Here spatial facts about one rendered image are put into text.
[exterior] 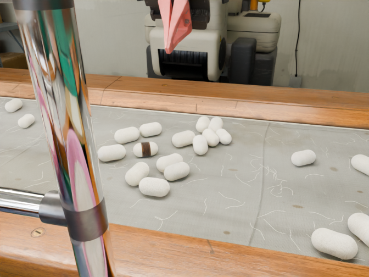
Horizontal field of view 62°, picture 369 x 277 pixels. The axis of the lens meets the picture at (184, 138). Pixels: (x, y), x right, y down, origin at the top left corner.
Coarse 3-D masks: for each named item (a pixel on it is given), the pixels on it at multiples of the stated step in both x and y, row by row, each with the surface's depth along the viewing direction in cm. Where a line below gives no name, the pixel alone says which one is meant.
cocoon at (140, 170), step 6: (138, 162) 37; (132, 168) 36; (138, 168) 36; (144, 168) 37; (126, 174) 36; (132, 174) 35; (138, 174) 35; (144, 174) 36; (126, 180) 36; (132, 180) 35; (138, 180) 35
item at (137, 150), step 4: (136, 144) 42; (140, 144) 41; (152, 144) 41; (136, 148) 41; (140, 148) 41; (152, 148) 41; (156, 148) 42; (136, 152) 41; (140, 152) 41; (152, 152) 41; (156, 152) 42; (140, 156) 41
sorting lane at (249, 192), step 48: (0, 144) 45; (96, 144) 45; (192, 144) 45; (240, 144) 45; (288, 144) 45; (336, 144) 45; (192, 192) 35; (240, 192) 35; (288, 192) 35; (336, 192) 35; (240, 240) 29; (288, 240) 29
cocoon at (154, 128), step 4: (144, 124) 46; (148, 124) 46; (152, 124) 47; (156, 124) 47; (140, 128) 46; (144, 128) 46; (148, 128) 46; (152, 128) 46; (156, 128) 46; (160, 128) 47; (140, 132) 46; (144, 132) 46; (148, 132) 46; (152, 132) 46; (156, 132) 47; (144, 136) 47
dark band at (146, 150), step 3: (141, 144) 41; (144, 144) 41; (147, 144) 41; (144, 147) 41; (147, 147) 41; (144, 150) 41; (147, 150) 41; (150, 150) 41; (144, 153) 41; (147, 153) 41; (150, 153) 41; (144, 156) 42; (147, 156) 42
